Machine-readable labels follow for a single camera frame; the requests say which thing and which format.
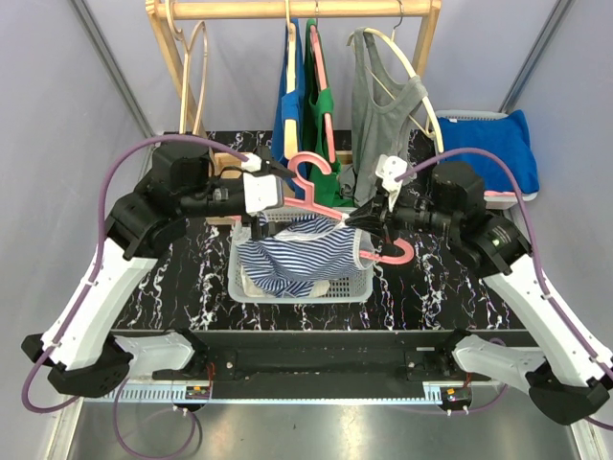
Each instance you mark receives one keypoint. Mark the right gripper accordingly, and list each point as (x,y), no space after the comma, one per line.
(371,217)

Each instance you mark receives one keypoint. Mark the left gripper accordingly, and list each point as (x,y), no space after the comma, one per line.
(274,168)

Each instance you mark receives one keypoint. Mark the pink hanger with striped top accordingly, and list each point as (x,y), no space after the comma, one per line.
(308,203)

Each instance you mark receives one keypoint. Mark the blue white striped tank top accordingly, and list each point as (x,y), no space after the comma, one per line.
(310,249)

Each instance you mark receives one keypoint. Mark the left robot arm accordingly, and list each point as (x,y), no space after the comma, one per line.
(189,177)

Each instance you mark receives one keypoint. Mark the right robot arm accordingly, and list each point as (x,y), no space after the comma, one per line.
(569,376)

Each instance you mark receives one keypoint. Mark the wooden hanger with blue top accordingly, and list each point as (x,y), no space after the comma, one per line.
(290,122)

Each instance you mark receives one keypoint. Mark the grey tank top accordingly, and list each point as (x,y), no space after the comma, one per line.
(382,113)

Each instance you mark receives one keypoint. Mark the cream hanger with grey top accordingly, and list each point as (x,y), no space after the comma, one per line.
(429,12)

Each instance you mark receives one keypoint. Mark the green tank top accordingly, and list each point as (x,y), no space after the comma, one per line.
(327,186)

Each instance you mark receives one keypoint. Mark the pink hanger in side basket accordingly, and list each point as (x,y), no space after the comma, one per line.
(495,194)

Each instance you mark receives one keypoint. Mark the pink hanger with green top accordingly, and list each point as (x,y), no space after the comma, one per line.
(322,82)

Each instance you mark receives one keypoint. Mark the wooden clothes rack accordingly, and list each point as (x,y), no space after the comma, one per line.
(177,25)

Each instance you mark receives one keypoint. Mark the white perforated plastic basket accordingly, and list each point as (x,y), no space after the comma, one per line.
(346,290)

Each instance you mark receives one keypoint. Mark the grey side basket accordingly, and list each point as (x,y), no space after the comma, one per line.
(479,115)

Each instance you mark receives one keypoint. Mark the blue folded cloth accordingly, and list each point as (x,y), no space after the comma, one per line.
(498,148)

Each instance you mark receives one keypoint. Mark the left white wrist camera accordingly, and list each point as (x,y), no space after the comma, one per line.
(263,189)

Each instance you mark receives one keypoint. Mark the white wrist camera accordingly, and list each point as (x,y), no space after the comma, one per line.
(263,189)
(388,169)

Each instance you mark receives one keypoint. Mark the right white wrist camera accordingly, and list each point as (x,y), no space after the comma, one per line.
(388,169)

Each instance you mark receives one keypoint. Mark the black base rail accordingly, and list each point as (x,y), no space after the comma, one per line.
(317,367)

